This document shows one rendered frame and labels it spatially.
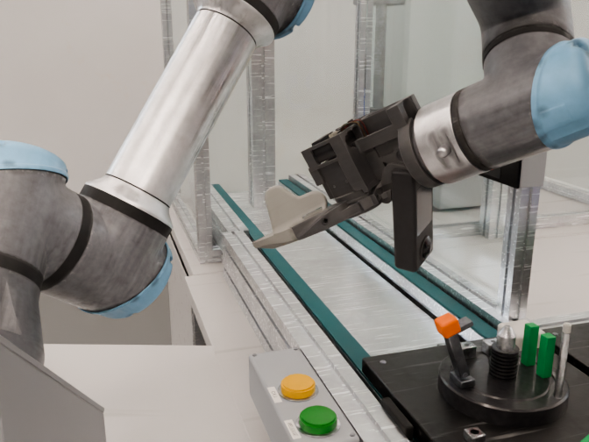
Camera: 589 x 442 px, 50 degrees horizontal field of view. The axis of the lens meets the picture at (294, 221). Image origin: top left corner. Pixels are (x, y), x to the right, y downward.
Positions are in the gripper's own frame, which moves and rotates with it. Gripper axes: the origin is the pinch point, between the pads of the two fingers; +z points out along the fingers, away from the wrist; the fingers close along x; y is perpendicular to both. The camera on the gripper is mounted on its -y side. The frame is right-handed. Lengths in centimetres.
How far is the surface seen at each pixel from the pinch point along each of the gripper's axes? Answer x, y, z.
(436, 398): 1.0, -24.4, -7.1
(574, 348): -19.7, -32.9, -14.2
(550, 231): -104, -50, 19
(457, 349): -0.4, -19.4, -11.7
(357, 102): -66, 5, 29
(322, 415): 10.9, -18.4, -0.4
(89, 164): -192, 42, 325
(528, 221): -29.9, -18.2, -11.2
